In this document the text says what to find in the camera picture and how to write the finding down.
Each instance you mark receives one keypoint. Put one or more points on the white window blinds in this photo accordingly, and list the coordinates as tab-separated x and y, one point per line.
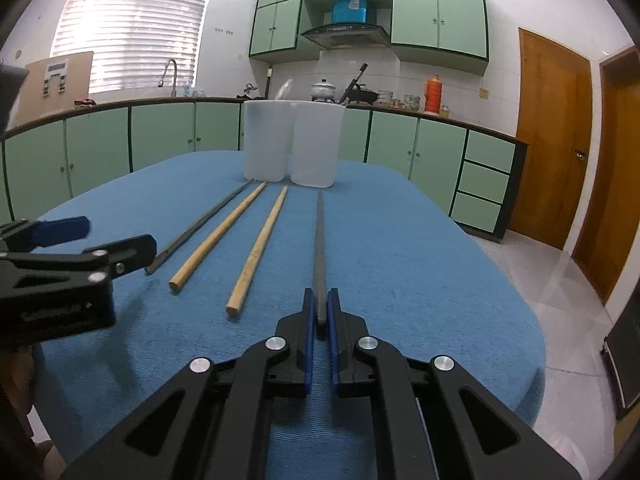
136	44

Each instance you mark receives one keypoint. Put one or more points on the white cooking pot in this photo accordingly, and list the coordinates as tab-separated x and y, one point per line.
323	91

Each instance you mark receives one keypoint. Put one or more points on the black range hood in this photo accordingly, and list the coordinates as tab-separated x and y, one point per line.
348	35

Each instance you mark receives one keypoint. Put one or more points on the red cloth on counter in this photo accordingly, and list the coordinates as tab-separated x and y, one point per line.
84	103

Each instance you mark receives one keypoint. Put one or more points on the white plastic utensil holder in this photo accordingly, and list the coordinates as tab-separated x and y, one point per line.
294	140

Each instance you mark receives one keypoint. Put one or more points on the large silver spoon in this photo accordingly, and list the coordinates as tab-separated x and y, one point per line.
284	90

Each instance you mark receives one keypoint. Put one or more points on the orange thermos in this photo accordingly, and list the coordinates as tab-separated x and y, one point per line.
433	95

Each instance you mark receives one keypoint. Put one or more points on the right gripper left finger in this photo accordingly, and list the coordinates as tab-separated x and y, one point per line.
211	420

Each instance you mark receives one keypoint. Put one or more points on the blue table cloth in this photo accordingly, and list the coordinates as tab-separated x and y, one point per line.
396	259

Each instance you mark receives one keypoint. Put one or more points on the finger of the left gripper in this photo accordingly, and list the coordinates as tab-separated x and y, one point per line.
55	232
126	256

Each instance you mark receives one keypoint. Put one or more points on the wooden door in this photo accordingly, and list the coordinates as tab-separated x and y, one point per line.
612	217
555	121

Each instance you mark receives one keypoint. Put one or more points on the cardboard box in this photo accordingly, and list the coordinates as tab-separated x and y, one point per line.
52	86

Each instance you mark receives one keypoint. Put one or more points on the green kitchen cabinets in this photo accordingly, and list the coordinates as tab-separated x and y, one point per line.
447	33
471	173

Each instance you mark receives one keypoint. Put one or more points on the black wok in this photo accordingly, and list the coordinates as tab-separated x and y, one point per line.
361	94

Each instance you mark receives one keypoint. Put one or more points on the person's left hand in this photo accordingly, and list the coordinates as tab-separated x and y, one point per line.
17	373

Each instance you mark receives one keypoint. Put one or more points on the dark appliance at right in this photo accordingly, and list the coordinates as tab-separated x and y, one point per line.
621	356

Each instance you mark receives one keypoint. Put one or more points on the green upper kitchen cabinets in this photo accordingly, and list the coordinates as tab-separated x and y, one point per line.
447	33

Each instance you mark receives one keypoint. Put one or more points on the wooden chopstick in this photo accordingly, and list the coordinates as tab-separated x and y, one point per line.
180	278
242	286

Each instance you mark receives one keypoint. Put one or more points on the wooden door right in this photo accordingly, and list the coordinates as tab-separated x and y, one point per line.
612	217

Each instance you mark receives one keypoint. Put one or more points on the green lower kitchen cabinets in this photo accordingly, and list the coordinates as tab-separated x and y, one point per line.
471	173

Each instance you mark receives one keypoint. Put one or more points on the grey chopstick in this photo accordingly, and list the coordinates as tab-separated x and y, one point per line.
320	264
185	235

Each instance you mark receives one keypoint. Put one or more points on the wooden door left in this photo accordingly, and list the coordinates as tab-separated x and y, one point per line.
555	121

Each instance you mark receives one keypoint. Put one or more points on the blue box on hood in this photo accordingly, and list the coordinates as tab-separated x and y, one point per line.
353	11

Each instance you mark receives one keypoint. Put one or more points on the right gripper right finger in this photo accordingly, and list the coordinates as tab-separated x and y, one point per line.
432	420

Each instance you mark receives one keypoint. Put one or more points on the black plastic spoon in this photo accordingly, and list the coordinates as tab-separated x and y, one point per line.
352	82

